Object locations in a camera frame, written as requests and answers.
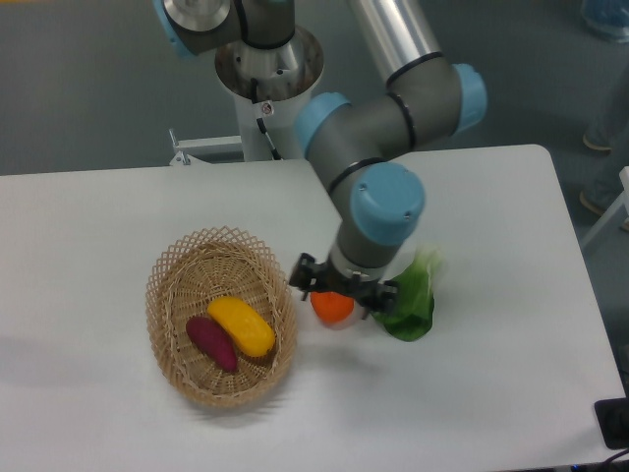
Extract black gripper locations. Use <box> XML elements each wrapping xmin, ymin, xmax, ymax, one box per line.
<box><xmin>289</xmin><ymin>253</ymin><xmax>399</xmax><ymax>320</ymax></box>

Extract yellow mango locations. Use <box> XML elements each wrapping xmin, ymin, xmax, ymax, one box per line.
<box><xmin>206</xmin><ymin>296</ymin><xmax>275</xmax><ymax>358</ymax></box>

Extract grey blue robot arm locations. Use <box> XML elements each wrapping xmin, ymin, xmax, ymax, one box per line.
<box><xmin>153</xmin><ymin>1</ymin><xmax>487</xmax><ymax>315</ymax></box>

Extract woven wicker basket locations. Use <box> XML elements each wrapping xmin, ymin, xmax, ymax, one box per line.
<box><xmin>145</xmin><ymin>226</ymin><xmax>298</xmax><ymax>408</ymax></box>

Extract orange tangerine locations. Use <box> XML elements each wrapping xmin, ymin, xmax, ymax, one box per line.
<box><xmin>310</xmin><ymin>292</ymin><xmax>355</xmax><ymax>326</ymax></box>

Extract green bok choy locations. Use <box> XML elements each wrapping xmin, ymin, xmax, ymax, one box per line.
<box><xmin>371</xmin><ymin>247</ymin><xmax>442</xmax><ymax>342</ymax></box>

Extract purple sweet potato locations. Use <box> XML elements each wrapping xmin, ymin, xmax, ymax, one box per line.
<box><xmin>186</xmin><ymin>317</ymin><xmax>238</xmax><ymax>373</ymax></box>

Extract white furniture at right edge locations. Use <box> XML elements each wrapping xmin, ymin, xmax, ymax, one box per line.
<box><xmin>580</xmin><ymin>166</ymin><xmax>628</xmax><ymax>257</ymax></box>

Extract black device at table edge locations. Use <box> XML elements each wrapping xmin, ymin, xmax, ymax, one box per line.
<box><xmin>594</xmin><ymin>397</ymin><xmax>628</xmax><ymax>449</ymax></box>

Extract person's legs in jeans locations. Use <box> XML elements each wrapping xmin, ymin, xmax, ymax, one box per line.
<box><xmin>579</xmin><ymin>66</ymin><xmax>628</xmax><ymax>216</ymax></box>

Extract blue plastic bag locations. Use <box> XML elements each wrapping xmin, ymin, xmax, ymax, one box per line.
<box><xmin>581</xmin><ymin>0</ymin><xmax>628</xmax><ymax>43</ymax></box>

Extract black cable on pedestal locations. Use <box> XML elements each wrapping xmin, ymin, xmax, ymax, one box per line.
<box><xmin>250</xmin><ymin>78</ymin><xmax>285</xmax><ymax>161</ymax></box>

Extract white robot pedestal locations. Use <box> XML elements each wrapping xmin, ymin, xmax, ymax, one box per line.
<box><xmin>214</xmin><ymin>27</ymin><xmax>323</xmax><ymax>161</ymax></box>

